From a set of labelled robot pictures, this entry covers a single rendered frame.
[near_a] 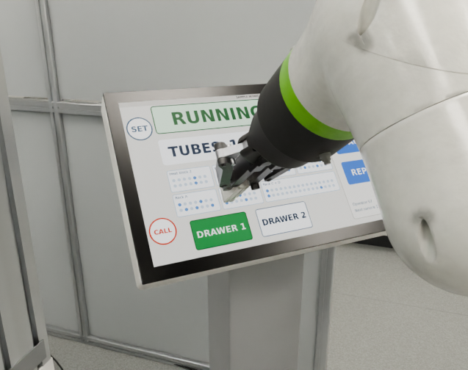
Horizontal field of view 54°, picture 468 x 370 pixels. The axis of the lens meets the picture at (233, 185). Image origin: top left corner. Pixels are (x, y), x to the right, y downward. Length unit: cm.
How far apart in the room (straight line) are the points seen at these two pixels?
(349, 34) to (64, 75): 150
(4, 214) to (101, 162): 126
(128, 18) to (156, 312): 109
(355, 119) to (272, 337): 71
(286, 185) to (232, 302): 25
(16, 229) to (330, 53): 34
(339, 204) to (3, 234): 53
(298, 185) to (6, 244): 47
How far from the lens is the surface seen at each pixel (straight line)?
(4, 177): 48
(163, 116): 76
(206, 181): 72
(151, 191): 70
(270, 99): 40
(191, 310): 181
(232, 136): 77
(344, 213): 80
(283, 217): 75
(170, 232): 68
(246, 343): 94
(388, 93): 28
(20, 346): 54
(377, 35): 29
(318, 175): 81
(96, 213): 182
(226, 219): 71
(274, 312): 93
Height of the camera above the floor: 130
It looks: 19 degrees down
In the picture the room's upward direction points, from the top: straight up
